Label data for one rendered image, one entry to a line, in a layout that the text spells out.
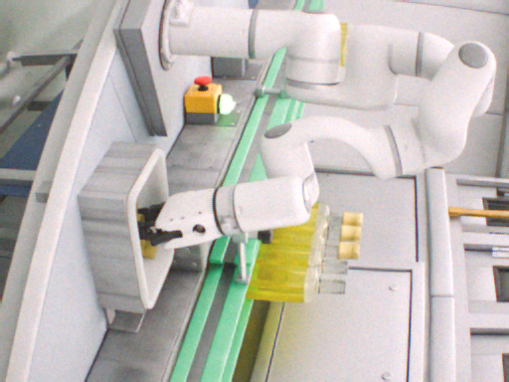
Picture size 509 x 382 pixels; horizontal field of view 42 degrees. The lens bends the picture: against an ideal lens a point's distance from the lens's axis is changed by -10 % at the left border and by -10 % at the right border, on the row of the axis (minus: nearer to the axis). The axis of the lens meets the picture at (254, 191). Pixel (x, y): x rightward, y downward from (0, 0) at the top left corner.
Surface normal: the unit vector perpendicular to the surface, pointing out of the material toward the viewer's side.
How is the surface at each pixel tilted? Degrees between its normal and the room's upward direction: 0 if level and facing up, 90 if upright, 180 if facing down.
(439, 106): 98
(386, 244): 91
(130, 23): 90
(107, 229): 90
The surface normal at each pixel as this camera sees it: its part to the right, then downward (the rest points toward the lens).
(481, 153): -0.17, 0.52
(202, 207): -0.28, -0.79
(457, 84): -0.13, -0.33
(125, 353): -0.03, -0.85
